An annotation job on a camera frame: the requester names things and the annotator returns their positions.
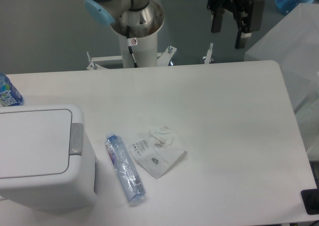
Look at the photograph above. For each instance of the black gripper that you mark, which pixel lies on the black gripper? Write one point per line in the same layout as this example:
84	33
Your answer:
248	15

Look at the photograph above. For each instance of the grey trash can push button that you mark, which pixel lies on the grey trash can push button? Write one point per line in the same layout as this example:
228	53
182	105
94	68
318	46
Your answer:
76	139

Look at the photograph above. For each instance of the white trash can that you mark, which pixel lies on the white trash can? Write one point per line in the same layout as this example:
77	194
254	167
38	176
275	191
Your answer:
74	188

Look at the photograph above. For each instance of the white trash can lid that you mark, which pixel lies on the white trash can lid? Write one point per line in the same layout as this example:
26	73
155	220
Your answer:
34	143

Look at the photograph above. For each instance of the translucent plastic storage box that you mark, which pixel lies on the translucent plastic storage box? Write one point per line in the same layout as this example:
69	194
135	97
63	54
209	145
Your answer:
294	44

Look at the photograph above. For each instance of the crumpled white tissue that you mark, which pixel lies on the crumpled white tissue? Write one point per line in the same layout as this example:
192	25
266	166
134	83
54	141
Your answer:
163	133

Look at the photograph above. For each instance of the white paper packet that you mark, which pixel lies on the white paper packet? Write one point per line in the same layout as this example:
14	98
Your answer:
154	156

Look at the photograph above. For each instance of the clear empty plastic bottle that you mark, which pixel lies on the clear empty plastic bottle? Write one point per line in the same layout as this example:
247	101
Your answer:
125	168

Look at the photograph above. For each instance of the black device at table edge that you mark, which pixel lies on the black device at table edge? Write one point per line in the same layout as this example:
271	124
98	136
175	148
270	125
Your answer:
310	198

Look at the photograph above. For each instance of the blue labelled water bottle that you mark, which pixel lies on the blue labelled water bottle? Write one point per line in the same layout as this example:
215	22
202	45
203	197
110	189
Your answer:
9	95

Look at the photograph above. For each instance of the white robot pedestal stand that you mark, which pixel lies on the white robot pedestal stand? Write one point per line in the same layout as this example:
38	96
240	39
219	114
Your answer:
136	52

